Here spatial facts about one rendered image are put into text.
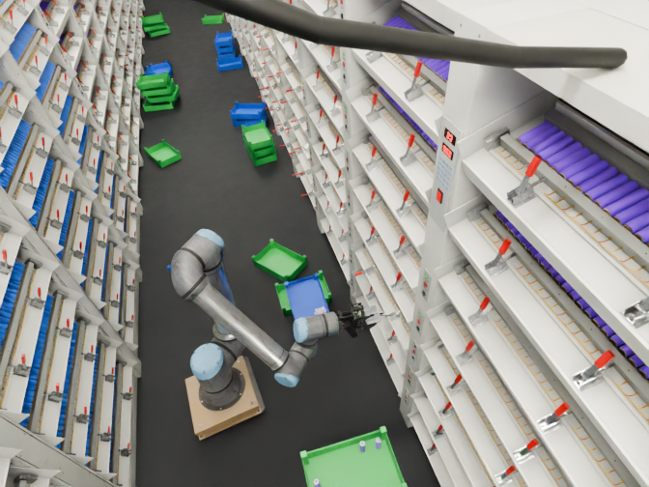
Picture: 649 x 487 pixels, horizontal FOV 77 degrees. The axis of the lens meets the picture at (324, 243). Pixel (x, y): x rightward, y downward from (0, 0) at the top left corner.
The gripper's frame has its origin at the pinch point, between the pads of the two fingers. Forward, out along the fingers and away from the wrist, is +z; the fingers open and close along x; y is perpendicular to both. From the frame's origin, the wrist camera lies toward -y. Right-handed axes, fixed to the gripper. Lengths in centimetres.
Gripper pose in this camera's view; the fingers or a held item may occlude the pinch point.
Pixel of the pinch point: (380, 315)
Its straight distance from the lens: 174.7
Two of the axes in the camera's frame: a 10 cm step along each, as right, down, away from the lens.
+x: -2.9, -6.7, 6.8
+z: 9.5, -1.5, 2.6
